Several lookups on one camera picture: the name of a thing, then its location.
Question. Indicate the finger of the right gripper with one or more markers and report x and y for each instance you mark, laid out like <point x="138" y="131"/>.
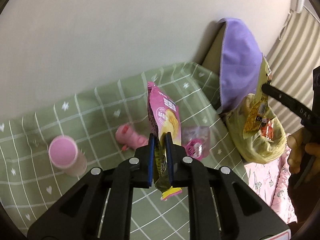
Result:
<point x="292" y="104"/>

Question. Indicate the pink panda clear packet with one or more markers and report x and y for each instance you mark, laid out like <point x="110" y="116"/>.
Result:
<point x="196" y="141"/>

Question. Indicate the brown sleeve forearm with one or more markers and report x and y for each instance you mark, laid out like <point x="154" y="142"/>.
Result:
<point x="303" y="198"/>

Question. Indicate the pale yellow red snack wrapper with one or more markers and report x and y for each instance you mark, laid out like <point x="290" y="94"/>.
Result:
<point x="259" y="105"/>

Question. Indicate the red gold snack wrapper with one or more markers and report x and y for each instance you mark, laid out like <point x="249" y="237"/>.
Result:
<point x="266" y="129"/>

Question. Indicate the green checked bed sheet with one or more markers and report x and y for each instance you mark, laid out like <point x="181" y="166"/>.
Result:
<point x="30" y="184"/>

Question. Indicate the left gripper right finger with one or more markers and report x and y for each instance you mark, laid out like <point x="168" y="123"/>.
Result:
<point x="185" y="171"/>

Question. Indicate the pink pig toy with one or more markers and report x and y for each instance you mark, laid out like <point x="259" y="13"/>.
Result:
<point x="129" y="138"/>

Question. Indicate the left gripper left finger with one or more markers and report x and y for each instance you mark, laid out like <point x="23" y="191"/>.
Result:
<point x="136" y="172"/>

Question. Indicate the pink floral blanket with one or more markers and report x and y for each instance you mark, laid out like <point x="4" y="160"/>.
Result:
<point x="270" y="182"/>

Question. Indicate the purple pillow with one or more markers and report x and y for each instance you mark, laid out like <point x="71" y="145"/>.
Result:
<point x="240" y="62"/>

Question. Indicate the right hand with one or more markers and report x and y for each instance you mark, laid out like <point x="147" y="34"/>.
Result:
<point x="299" y="143"/>

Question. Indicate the yellow-green plastic trash bag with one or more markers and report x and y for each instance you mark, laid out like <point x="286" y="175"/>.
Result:
<point x="253" y="146"/>

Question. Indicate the pink chips bag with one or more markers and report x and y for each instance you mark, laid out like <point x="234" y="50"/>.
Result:
<point x="164" y="118"/>

